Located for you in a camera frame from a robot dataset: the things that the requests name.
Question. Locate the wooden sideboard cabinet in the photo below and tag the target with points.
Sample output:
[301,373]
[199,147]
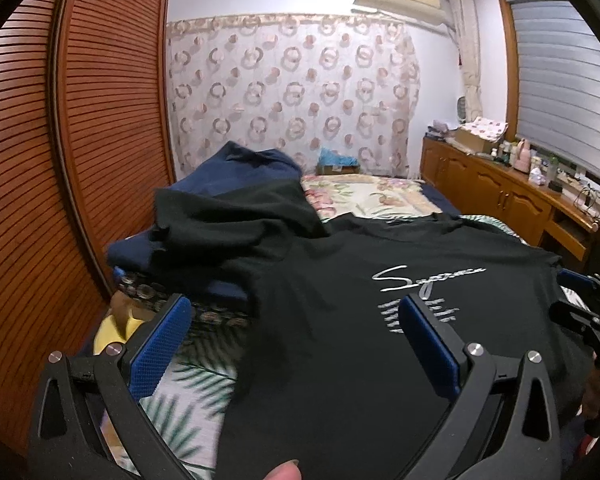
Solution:
[541,217]

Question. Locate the floral leaf bed sheet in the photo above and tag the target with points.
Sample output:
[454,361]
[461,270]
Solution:
[280,309]

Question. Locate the black Superman t-shirt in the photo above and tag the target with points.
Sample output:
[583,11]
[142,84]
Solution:
[380,339]

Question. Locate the pink thermos jug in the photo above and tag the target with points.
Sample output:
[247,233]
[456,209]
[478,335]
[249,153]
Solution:
[522,154]

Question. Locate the pink circle patterned curtain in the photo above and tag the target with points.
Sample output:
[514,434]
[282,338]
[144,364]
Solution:
[303,84]

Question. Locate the navy blue folded garment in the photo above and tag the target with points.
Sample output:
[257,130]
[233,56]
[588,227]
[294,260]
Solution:
[230,169]

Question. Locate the cardboard box with floral cloth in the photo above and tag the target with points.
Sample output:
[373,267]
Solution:
[480,135]

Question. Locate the beige tied side curtain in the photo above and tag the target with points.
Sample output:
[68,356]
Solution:
[465,21]

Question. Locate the person's left hand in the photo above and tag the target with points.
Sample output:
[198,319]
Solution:
[286,471]

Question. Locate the dark patterned paisley cloth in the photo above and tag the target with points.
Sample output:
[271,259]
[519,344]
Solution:
[221,305]

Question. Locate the box with blue items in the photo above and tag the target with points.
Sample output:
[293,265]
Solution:
[330,163]

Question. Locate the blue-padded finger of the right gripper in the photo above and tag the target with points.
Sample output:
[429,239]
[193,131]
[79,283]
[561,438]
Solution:
[575,281]
[576,320]

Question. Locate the grey window roller blind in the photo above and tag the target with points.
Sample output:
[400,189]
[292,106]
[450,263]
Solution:
[558,80]

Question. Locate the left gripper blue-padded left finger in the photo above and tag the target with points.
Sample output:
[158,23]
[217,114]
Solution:
[88,422]

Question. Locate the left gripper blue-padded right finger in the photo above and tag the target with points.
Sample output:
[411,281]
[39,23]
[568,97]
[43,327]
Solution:
[501,422]

